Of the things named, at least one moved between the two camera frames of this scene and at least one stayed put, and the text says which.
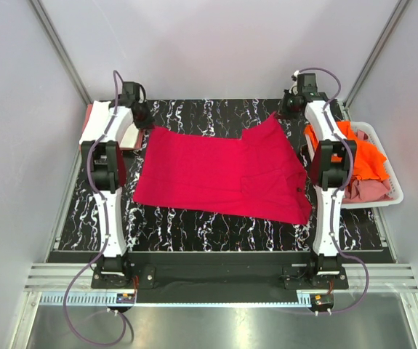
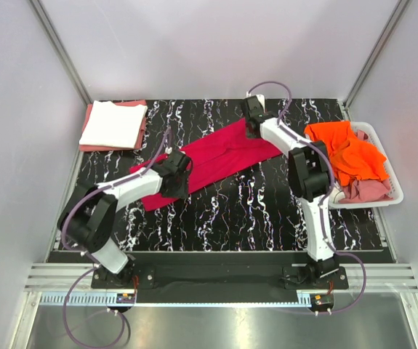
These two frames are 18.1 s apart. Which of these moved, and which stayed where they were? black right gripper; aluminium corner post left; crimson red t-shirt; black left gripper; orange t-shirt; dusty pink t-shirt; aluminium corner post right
Moved: black right gripper; black left gripper; crimson red t-shirt
Stayed: orange t-shirt; dusty pink t-shirt; aluminium corner post left; aluminium corner post right
